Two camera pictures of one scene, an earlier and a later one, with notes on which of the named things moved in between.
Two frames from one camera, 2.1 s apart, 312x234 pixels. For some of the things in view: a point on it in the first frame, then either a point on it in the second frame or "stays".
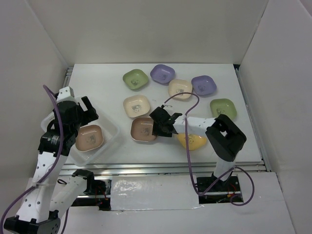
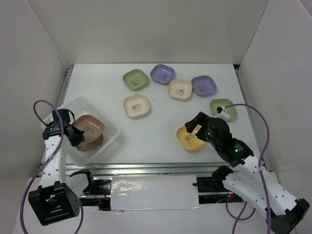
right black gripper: [156, 129] -> [201, 118]
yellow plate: [195, 141] stays
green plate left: [135, 79] stays
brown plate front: [141, 129] -> [93, 127]
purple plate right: [203, 85] stays
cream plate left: [136, 106] stays
